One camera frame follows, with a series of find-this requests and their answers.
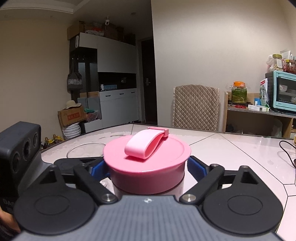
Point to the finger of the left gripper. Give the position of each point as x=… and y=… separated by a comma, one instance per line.
x=66, y=165

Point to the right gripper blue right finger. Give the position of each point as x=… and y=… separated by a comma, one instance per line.
x=209, y=179

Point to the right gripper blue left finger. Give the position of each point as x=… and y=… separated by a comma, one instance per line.
x=89, y=183

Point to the pink bottle cap with strap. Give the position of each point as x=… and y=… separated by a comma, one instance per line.
x=150, y=162

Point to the person's left hand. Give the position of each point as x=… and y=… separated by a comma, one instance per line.
x=9, y=227

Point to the stack of white plates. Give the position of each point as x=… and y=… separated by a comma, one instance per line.
x=72, y=131

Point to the cardboard box on floor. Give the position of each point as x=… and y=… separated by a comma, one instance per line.
x=70, y=116

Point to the straw hat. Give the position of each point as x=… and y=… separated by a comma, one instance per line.
x=72, y=104

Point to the wooden side shelf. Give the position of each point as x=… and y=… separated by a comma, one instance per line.
x=256, y=122

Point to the quilted beige chair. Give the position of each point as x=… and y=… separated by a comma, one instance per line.
x=196, y=107

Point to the hanging grey bag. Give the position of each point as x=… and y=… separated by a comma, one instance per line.
x=74, y=79

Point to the pickle jar orange lid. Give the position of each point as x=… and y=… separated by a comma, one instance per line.
x=239, y=92

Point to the white red product box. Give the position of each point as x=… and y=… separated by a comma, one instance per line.
x=263, y=93

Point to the white black tall cabinet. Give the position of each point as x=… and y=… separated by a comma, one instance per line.
x=109, y=80

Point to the teal toaster oven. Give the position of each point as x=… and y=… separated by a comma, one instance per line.
x=281, y=90

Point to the jar with yellow lid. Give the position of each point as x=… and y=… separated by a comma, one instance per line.
x=276, y=63

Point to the jar with red contents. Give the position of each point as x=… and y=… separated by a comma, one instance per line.
x=290, y=66

